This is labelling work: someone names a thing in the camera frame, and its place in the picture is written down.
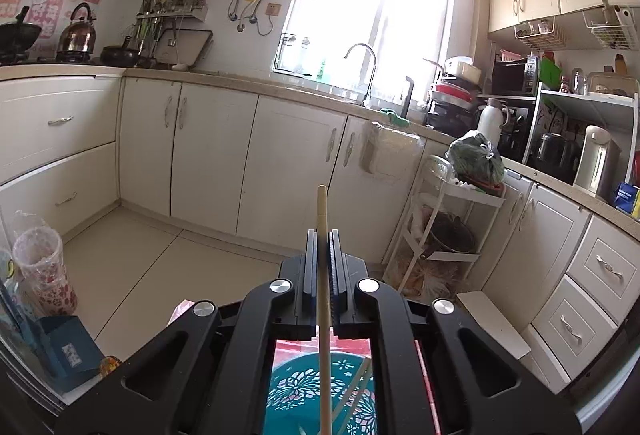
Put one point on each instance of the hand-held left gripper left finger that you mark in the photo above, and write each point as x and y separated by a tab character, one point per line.
311	275

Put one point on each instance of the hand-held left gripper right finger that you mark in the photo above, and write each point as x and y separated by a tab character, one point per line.
336	275

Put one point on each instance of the single wooden chopstick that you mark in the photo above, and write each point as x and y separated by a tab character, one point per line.
324	365

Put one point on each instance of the teal perforated plastic basket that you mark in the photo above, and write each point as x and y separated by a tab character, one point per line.
290	385

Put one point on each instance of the bunch of wooden chopsticks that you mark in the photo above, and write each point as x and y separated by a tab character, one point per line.
352	392

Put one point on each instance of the black pot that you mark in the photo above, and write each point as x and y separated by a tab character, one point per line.
452	237

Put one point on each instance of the clear hanging plastic bag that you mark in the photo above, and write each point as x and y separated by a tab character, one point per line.
395	150

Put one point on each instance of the red checkered plastic tablecloth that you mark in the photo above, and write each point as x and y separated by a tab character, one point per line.
429	380

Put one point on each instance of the white sink base cabinet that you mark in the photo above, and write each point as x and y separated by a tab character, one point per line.
210	155

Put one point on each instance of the white tiered trolley rack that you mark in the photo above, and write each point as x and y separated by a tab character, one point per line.
480	200

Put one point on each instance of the green cleaning cloth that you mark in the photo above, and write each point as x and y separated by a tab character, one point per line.
394	116

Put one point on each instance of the green vegetable bag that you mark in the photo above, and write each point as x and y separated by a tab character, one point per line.
475	160

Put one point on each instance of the chrome curved faucet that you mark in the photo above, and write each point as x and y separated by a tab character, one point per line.
371	87

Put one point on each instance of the black tap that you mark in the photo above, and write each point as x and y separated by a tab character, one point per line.
407	97

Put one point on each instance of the green dish soap bottle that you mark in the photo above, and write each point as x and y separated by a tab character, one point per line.
322	71

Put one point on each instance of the stack of pots and bowls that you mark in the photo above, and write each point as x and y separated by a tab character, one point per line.
452	95

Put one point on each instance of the white thermos flask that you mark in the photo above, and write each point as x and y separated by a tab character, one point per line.
490	125

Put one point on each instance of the white drawer cabinet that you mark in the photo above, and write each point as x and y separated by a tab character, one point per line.
550	240
50	155

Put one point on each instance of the colourful patterned container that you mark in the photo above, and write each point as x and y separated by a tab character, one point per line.
110	364

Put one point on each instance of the black rice cooker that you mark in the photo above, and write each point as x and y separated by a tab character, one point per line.
550	150

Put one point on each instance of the blue cardboard box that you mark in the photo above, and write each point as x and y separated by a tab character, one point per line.
70	350

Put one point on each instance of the black framed tray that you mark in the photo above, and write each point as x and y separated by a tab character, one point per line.
192	45

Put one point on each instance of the white framed window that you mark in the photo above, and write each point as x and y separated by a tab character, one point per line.
360	15

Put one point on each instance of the black microwave oven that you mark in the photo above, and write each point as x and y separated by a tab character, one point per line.
510	76

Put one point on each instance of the floral trash bin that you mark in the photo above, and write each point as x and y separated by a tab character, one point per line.
45	275

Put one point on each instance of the white electric water boiler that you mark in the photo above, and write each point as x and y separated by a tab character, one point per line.
595	160

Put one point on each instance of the black frying pan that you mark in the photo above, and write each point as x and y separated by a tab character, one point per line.
120	56

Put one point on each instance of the green plastic board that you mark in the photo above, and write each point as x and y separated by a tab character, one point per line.
550	72

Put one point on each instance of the blue snack packet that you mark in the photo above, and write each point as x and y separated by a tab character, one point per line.
627	200

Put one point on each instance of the white countertop storage shelf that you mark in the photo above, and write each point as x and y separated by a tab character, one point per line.
590	97

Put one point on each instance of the clear food container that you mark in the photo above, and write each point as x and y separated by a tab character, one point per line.
607	84

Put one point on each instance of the steel kettle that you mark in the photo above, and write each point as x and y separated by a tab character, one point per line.
77	35

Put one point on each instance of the gas stove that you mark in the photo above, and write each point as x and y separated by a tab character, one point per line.
50	59

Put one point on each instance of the black wok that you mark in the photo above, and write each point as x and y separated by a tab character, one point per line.
20	35

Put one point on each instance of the wall socket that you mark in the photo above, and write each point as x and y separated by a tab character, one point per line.
273	8

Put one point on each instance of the wall utensil rack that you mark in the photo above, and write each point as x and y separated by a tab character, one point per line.
172	10

